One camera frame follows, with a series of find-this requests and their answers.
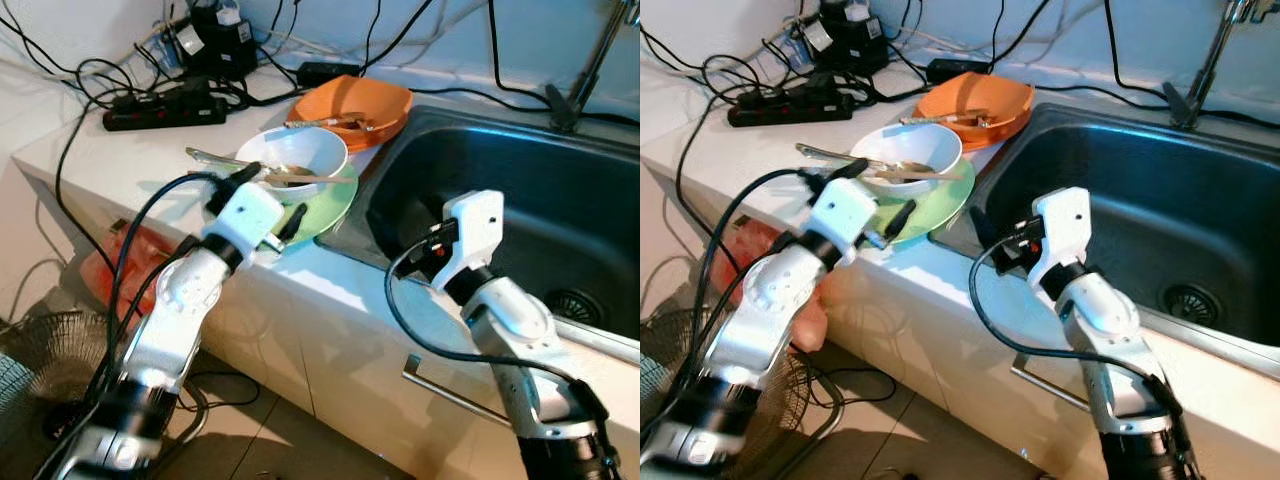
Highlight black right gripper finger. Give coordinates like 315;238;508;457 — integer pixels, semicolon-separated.
968;203;999;251
375;203;406;253

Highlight green plate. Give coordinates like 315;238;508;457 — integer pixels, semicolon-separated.
270;160;360;247
870;158;977;246

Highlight brown wooden chopsticks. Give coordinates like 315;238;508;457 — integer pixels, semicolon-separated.
868;163;967;183
255;168;358;187

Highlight white bowl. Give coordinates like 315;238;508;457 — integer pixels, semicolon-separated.
850;122;964;196
236;126;350;204

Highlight white kitchen cabinet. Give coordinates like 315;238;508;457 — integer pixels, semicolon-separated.
640;150;1280;480
10;160;641;480

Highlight black power strip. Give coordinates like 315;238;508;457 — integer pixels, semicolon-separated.
726;85;856;128
102;88;229;133

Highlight orange plastic bag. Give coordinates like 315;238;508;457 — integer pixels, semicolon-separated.
78;222;196;319
733;215;833;353

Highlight stainless steel sink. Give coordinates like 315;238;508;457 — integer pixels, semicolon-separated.
930;100;1280;356
340;103;641;346

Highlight black charger box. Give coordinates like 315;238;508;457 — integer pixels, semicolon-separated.
172;0;261;81
797;0;883;77

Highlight black power brick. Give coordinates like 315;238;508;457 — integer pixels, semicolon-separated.
924;58;993;84
296;61;363;87

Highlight orange bowl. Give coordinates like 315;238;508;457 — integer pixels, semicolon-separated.
287;75;414;154
912;72;1037;151

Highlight round sink drain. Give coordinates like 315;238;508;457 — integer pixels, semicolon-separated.
543;288;607;327
1160;284;1223;327

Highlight dark metal faucet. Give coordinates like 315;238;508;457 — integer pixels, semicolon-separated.
1163;0;1263;131
545;0;641;133

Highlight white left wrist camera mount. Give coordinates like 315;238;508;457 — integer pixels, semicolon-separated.
203;180;287;253
808;175;887;251

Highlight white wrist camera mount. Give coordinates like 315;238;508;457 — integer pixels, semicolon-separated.
1030;186;1093;286
203;180;287;253
808;175;887;251
432;189;505;291

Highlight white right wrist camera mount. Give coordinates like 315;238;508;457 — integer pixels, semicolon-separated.
1030;186;1093;286
432;189;505;291

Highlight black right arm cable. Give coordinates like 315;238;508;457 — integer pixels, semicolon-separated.
968;235;1166;401
385;235;601;401

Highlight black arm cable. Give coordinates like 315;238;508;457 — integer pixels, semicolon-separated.
690;168;811;401
105;170;226;401
385;235;601;401
968;235;1166;401

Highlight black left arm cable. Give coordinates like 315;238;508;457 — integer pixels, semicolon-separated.
690;168;811;401
105;170;226;401

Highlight black power strip cord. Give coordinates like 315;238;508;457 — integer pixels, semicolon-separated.
55;60;131;276
675;95;746;261

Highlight black floor cable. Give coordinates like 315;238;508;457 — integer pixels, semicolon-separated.
800;362;906;421
178;368;263;441

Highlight black wall cable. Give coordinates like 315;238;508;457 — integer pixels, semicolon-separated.
1103;0;1176;101
487;0;561;106

